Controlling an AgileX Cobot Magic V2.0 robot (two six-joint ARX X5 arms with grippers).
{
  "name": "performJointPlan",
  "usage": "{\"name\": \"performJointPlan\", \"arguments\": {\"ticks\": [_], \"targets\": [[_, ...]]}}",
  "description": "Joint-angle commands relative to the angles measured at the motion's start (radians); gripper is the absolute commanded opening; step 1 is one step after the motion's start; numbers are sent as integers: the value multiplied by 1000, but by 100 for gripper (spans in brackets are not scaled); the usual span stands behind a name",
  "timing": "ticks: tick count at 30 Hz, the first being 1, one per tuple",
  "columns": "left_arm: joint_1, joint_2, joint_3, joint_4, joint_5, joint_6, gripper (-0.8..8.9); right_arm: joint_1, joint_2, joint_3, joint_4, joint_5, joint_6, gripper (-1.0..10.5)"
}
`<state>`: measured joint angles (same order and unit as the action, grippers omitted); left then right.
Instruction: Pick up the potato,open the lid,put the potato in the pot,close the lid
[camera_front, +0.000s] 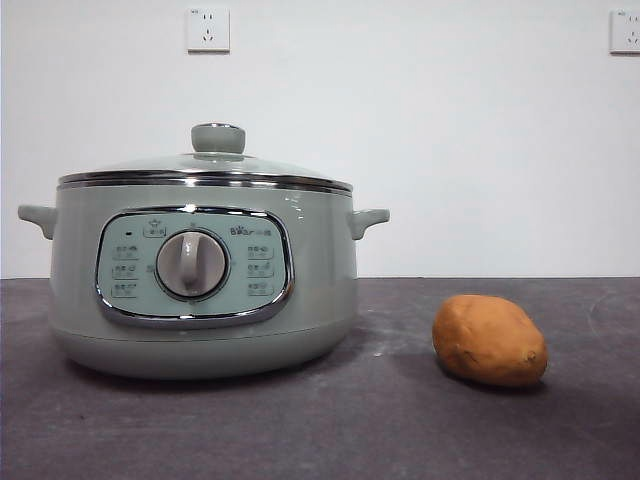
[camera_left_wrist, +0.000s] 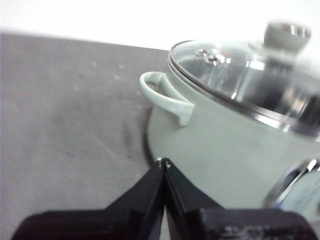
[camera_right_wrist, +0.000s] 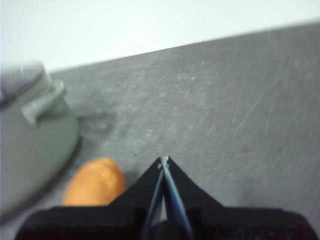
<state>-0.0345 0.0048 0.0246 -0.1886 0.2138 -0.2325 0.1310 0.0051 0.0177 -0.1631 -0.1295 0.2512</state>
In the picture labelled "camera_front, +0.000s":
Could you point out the glass lid with green knob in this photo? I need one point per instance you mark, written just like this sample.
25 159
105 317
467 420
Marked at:
217 137

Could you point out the brown potato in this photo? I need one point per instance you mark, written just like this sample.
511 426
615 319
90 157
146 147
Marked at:
487 340

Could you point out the sage green electric cooking pot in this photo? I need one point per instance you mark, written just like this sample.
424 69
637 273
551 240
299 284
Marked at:
320 260

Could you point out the white wall socket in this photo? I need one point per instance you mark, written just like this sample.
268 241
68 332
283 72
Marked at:
626 32
209 30

